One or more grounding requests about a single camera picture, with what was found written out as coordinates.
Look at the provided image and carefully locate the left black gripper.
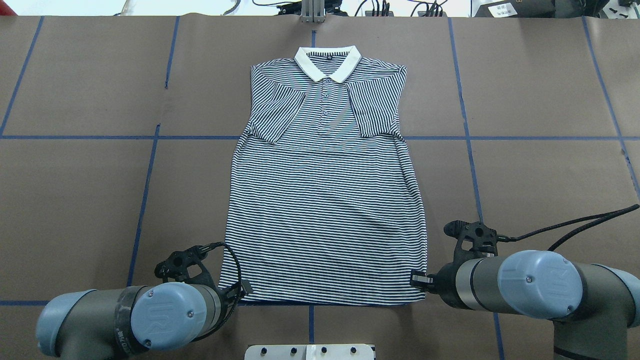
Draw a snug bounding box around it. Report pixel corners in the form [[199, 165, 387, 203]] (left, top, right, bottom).
[[214, 280, 253, 313]]

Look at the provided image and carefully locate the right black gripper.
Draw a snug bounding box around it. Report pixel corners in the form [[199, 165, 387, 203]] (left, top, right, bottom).
[[409, 269, 458, 306]]

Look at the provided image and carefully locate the striped polo shirt white collar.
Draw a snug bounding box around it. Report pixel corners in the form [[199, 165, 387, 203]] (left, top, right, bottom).
[[220, 46, 428, 306]]

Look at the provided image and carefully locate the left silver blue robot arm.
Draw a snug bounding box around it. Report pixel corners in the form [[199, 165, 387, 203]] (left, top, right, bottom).
[[35, 280, 253, 360]]

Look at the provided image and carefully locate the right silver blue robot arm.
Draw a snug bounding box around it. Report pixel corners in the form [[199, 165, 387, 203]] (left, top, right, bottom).
[[409, 250, 640, 360]]

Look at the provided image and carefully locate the black box with label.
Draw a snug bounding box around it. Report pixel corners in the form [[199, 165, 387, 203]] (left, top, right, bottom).
[[473, 0, 557, 19]]

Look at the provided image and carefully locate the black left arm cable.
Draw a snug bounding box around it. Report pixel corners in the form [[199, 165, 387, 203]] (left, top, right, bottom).
[[192, 241, 244, 343]]

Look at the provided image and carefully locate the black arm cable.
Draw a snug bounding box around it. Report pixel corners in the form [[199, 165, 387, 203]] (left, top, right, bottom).
[[192, 241, 244, 343], [495, 203, 640, 252]]

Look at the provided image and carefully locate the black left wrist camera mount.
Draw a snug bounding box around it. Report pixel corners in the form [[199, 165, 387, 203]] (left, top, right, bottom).
[[153, 243, 217, 289]]

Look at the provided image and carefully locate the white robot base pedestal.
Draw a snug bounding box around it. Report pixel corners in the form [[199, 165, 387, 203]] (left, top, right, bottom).
[[244, 343, 377, 360]]

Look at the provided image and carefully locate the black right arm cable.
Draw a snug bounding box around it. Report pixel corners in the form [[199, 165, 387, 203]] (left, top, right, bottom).
[[495, 203, 640, 252]]

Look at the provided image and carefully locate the aluminium frame post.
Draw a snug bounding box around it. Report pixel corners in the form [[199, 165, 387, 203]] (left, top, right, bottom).
[[301, 0, 326, 24]]

